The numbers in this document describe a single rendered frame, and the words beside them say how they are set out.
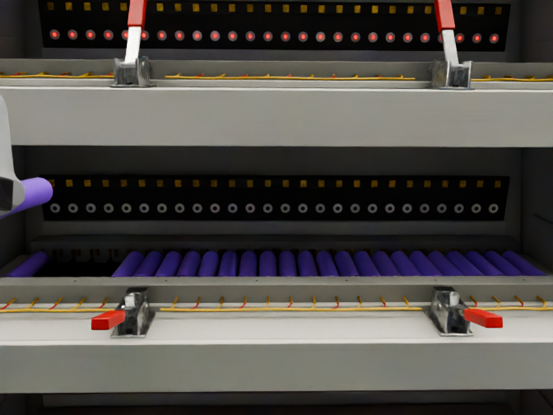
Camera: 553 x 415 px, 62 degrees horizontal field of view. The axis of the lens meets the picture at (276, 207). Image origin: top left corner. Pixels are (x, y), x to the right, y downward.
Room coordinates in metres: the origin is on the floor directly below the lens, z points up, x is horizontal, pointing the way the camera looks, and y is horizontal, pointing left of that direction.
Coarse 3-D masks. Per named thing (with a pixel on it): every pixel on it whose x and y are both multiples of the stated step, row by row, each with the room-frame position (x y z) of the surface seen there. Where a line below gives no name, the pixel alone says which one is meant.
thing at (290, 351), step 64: (0, 256) 0.50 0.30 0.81; (0, 320) 0.39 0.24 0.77; (64, 320) 0.39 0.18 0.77; (192, 320) 0.40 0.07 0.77; (256, 320) 0.40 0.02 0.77; (320, 320) 0.40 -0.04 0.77; (384, 320) 0.40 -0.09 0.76; (512, 320) 0.40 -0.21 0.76; (0, 384) 0.37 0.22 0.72; (64, 384) 0.37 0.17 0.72; (128, 384) 0.37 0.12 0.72; (192, 384) 0.37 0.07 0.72; (256, 384) 0.37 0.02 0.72; (320, 384) 0.37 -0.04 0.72; (384, 384) 0.38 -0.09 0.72; (448, 384) 0.38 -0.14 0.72; (512, 384) 0.38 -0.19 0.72
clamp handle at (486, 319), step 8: (448, 296) 0.38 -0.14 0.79; (456, 296) 0.38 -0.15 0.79; (448, 304) 0.38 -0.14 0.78; (456, 304) 0.38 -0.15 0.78; (456, 312) 0.36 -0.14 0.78; (464, 312) 0.35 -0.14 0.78; (472, 312) 0.33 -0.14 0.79; (480, 312) 0.33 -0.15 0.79; (488, 312) 0.33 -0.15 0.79; (472, 320) 0.33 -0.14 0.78; (480, 320) 0.32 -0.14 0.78; (488, 320) 0.31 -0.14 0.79; (496, 320) 0.31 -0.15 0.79; (488, 328) 0.31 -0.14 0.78; (496, 328) 0.31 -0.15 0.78
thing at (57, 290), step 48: (0, 288) 0.41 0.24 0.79; (48, 288) 0.41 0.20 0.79; (96, 288) 0.41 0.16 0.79; (192, 288) 0.41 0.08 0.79; (240, 288) 0.41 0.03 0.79; (288, 288) 0.41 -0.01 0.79; (336, 288) 0.41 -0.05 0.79; (384, 288) 0.41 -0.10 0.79; (432, 288) 0.42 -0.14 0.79; (480, 288) 0.42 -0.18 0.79; (528, 288) 0.42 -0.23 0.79
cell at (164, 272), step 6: (174, 252) 0.50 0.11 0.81; (168, 258) 0.48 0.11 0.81; (174, 258) 0.48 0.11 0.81; (180, 258) 0.50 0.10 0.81; (162, 264) 0.46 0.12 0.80; (168, 264) 0.46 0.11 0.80; (174, 264) 0.47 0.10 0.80; (162, 270) 0.45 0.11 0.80; (168, 270) 0.45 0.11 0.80; (174, 270) 0.46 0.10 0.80; (156, 276) 0.44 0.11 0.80; (162, 276) 0.44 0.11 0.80; (168, 276) 0.44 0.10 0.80; (174, 276) 0.46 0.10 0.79
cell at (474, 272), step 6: (450, 252) 0.50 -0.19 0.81; (456, 252) 0.50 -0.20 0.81; (450, 258) 0.50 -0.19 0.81; (456, 258) 0.49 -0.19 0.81; (462, 258) 0.49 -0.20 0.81; (456, 264) 0.48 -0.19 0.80; (462, 264) 0.47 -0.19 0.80; (468, 264) 0.47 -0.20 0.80; (462, 270) 0.47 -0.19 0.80; (468, 270) 0.46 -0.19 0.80; (474, 270) 0.45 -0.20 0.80
